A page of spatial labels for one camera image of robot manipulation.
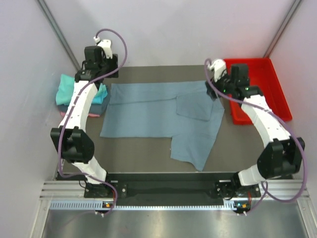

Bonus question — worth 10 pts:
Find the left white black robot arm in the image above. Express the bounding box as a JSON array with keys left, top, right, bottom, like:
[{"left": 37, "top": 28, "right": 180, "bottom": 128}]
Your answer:
[{"left": 50, "top": 46, "right": 118, "bottom": 198}]

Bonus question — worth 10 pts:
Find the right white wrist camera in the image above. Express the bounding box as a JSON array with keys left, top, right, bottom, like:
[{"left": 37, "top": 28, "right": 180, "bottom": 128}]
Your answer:
[{"left": 207, "top": 59, "right": 227, "bottom": 82}]

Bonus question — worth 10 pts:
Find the pink folded t shirt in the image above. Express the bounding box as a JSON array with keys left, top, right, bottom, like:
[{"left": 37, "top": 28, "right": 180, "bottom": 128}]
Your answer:
[{"left": 60, "top": 112, "right": 101, "bottom": 118}]

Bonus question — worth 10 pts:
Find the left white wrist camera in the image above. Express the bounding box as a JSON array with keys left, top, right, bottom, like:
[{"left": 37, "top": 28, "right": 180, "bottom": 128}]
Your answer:
[{"left": 94, "top": 36, "right": 113, "bottom": 59}]

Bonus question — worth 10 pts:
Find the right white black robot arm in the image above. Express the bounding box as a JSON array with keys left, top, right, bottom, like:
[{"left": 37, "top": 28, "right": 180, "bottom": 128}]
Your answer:
[{"left": 204, "top": 59, "right": 307, "bottom": 203}]

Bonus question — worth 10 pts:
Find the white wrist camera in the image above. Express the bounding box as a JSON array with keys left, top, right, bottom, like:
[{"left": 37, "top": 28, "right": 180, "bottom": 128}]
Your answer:
[
  {"left": 207, "top": 59, "right": 227, "bottom": 82},
  {"left": 94, "top": 36, "right": 113, "bottom": 59}
]

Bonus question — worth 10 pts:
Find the aluminium frame rail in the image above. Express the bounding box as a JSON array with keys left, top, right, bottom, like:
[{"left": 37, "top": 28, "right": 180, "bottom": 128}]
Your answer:
[{"left": 39, "top": 179, "right": 311, "bottom": 201}]

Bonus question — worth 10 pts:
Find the teal folded t shirt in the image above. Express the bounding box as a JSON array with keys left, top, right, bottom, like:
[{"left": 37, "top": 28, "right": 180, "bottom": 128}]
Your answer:
[{"left": 54, "top": 73, "right": 108, "bottom": 106}]

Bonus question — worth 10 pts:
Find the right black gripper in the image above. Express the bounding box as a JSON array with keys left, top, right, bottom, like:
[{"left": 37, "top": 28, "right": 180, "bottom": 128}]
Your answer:
[{"left": 205, "top": 68, "right": 235, "bottom": 101}]

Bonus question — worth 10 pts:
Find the red plastic bin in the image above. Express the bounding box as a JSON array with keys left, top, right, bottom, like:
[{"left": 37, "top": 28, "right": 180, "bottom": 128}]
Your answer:
[{"left": 224, "top": 58, "right": 292, "bottom": 122}]

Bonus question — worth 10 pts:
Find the grey-blue t shirt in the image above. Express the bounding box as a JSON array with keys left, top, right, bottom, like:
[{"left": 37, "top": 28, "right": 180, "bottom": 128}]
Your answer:
[{"left": 100, "top": 81, "right": 224, "bottom": 171}]

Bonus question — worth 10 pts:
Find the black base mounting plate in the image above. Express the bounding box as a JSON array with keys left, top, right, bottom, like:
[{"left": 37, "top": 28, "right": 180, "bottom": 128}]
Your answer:
[{"left": 84, "top": 180, "right": 260, "bottom": 199}]

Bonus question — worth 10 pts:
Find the grey slotted cable duct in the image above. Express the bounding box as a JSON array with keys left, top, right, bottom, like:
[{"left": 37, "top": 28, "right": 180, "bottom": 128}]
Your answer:
[{"left": 49, "top": 199, "right": 251, "bottom": 210}]

